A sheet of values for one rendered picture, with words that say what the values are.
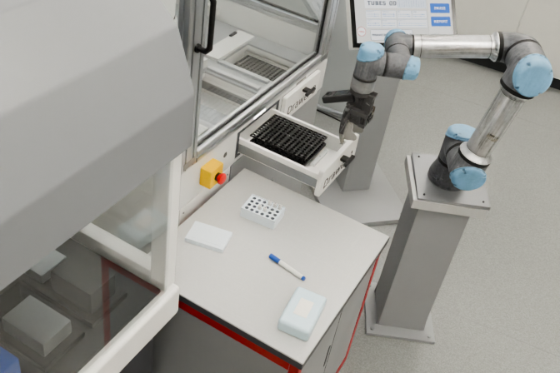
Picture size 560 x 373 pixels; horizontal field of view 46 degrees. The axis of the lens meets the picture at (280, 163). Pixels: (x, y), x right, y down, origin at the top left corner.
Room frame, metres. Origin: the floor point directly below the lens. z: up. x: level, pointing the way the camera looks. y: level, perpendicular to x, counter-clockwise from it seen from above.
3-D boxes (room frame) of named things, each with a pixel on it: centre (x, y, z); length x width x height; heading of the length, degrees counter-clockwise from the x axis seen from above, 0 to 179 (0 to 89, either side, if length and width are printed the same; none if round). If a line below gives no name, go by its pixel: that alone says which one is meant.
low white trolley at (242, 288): (1.51, -0.01, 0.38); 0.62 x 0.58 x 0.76; 156
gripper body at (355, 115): (1.85, -0.22, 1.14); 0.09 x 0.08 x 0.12; 66
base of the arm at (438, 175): (2.03, -0.63, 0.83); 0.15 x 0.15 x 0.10
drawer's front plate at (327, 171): (1.88, -0.20, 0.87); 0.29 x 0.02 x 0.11; 156
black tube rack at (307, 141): (1.96, -0.02, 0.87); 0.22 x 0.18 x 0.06; 66
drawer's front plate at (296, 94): (2.30, -0.04, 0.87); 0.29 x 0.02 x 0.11; 156
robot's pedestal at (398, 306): (2.04, -0.63, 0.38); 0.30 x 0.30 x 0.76; 2
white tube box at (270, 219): (1.67, 0.03, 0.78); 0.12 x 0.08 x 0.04; 71
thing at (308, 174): (1.96, -0.01, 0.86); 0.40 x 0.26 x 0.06; 66
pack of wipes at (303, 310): (1.26, -0.13, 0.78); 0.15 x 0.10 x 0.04; 163
